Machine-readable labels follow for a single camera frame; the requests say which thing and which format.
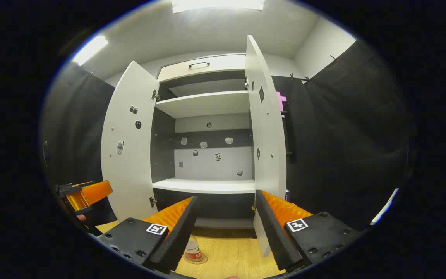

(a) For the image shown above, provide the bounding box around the camera sticker cabinet door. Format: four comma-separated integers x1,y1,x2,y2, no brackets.
100,60,161,224

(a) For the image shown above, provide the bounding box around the rectangular ceiling light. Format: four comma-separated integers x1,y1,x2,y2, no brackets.
72,35,109,66
171,0,266,14

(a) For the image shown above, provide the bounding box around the round wooden coaster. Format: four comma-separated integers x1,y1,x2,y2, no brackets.
183,252,208,265

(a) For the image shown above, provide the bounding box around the clear plastic bottle red label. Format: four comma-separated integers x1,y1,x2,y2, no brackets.
185,234,202,261

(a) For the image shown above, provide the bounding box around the white and grey cabinet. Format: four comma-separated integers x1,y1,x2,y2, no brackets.
150,53,257,239

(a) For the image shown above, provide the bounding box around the black backdrop cloth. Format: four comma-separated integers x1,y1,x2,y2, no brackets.
40,39,418,233

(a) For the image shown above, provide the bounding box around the black cat sticker cabinet door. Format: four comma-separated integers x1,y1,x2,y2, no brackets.
245,35,288,257

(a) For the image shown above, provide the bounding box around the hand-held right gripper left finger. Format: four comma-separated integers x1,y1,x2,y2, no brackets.
96,196,199,274

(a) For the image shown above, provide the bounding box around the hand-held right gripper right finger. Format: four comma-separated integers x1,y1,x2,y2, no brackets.
254,189,362,272

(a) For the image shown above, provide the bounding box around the white cabinet shelf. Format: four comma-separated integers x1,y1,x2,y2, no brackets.
155,90,251,119
152,177,257,195

